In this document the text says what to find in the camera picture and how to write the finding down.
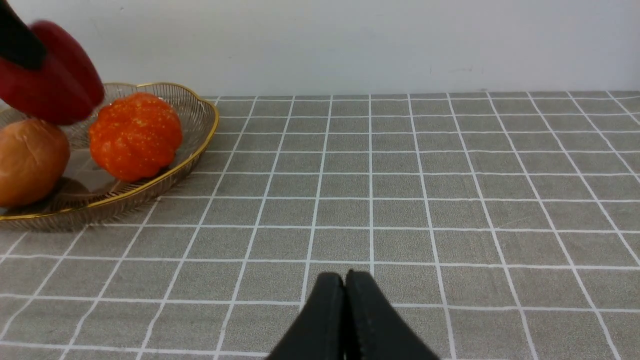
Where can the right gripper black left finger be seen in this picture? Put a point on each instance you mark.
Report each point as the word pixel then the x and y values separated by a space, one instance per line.
pixel 316 333

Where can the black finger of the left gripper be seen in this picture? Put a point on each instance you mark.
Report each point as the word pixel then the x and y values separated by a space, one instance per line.
pixel 18 44

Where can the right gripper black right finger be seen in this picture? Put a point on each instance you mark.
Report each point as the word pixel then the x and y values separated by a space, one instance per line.
pixel 373 328

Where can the red bell pepper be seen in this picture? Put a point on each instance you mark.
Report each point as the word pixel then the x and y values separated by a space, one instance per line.
pixel 64 91

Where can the brown bread roll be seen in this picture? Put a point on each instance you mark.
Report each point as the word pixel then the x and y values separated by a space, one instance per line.
pixel 33 157

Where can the orange pumpkin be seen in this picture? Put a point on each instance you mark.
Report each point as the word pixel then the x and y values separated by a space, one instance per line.
pixel 135 137

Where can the grey checked tablecloth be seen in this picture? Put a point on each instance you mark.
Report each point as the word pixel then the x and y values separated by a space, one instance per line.
pixel 500 225

